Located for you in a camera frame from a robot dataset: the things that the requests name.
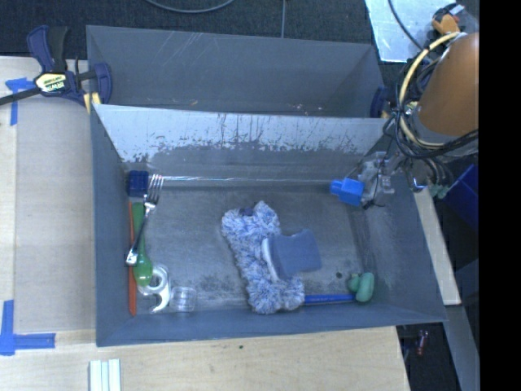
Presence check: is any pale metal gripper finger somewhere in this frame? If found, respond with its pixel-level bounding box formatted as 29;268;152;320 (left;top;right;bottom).
356;152;386;183
362;174;396;211

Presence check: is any bright blue plastic piece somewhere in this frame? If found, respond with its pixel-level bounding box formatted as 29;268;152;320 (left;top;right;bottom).
329;177;366;208

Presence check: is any green toy figure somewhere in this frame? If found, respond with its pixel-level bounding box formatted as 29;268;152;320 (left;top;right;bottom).
346;271;376;303

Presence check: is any blue-grey sponge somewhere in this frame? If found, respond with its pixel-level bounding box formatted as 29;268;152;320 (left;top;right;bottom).
260;228;323;282

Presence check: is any blue pen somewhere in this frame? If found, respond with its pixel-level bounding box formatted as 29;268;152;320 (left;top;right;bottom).
302;293;357;305

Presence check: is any blue and white fluffy cloth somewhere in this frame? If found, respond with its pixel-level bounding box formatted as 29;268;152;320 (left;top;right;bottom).
220;200;306;315

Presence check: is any grey metal bin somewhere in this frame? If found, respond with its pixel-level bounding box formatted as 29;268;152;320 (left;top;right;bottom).
85;24;449;348

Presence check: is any silver metal fork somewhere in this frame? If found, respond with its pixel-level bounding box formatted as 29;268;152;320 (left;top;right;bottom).
125;174;165;267

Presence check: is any clear plastic cup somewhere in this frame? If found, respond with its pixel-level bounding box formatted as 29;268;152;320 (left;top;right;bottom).
168;286;198;314

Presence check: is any dark blue toy block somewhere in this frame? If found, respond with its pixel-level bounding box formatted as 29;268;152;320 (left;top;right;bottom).
127;169;151;197

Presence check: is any white plastic hook piece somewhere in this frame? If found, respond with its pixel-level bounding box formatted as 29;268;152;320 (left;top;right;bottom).
137;263;173;314

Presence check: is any green plastic spoon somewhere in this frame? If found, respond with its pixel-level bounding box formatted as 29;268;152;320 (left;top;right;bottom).
131;201;155;288

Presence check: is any orange thin stick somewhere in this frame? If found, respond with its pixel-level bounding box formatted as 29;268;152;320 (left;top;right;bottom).
128;200;138;317

